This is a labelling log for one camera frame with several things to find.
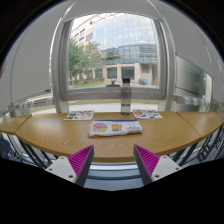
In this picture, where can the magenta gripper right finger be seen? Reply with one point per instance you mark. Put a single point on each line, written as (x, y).
(153, 167)

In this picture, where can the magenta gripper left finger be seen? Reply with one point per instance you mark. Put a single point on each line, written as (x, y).
(74, 168)

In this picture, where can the wooden centre table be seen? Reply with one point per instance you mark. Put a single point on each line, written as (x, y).
(49, 132)

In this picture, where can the wooden table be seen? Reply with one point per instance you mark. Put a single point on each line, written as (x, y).
(49, 132)
(204, 123)
(10, 126)

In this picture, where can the left colourful sticker sheet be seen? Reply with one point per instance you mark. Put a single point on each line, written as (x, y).
(80, 115)

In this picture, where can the colourful sticker sheet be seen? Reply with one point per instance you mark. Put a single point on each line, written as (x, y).
(146, 114)
(80, 115)

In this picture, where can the right colourful sticker sheet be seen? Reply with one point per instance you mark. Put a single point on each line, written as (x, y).
(146, 114)

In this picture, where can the wooden right table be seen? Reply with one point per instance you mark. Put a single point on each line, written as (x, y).
(204, 123)

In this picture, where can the wooden left table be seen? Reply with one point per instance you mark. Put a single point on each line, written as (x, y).
(10, 126)

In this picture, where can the clear grey water bottle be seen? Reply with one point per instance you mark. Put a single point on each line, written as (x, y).
(126, 93)

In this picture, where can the white window frame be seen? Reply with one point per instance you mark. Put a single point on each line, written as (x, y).
(59, 63)

